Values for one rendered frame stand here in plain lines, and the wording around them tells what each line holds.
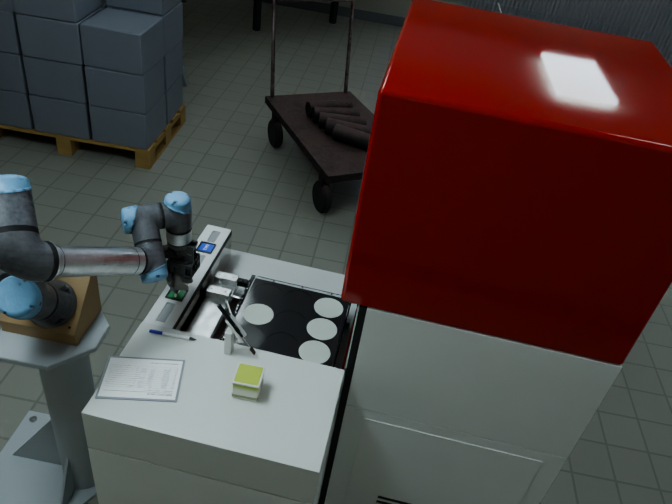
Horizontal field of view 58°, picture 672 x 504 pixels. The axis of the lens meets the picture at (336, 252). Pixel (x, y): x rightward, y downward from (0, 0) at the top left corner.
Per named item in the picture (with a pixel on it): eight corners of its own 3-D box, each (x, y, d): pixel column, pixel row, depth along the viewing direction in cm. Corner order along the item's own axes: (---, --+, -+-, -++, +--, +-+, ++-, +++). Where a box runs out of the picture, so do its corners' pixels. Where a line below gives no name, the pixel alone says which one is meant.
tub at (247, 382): (264, 382, 171) (265, 366, 167) (257, 403, 165) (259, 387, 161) (237, 377, 171) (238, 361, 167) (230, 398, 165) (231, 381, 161)
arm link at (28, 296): (20, 325, 179) (-6, 323, 166) (13, 281, 181) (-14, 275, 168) (60, 315, 179) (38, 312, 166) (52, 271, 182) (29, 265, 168)
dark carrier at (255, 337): (349, 301, 213) (350, 299, 213) (330, 372, 186) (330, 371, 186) (255, 279, 216) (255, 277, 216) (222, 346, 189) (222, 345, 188)
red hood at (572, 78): (581, 205, 222) (654, 41, 187) (622, 367, 158) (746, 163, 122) (378, 162, 228) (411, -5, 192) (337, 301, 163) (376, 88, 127)
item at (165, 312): (230, 258, 235) (231, 229, 227) (173, 361, 191) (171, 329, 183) (207, 253, 236) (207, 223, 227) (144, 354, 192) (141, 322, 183)
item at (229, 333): (246, 350, 179) (248, 317, 171) (242, 359, 176) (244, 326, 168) (226, 345, 180) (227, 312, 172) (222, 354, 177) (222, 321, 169)
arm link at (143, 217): (127, 242, 165) (169, 236, 169) (120, 203, 167) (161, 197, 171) (126, 249, 172) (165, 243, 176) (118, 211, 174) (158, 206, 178)
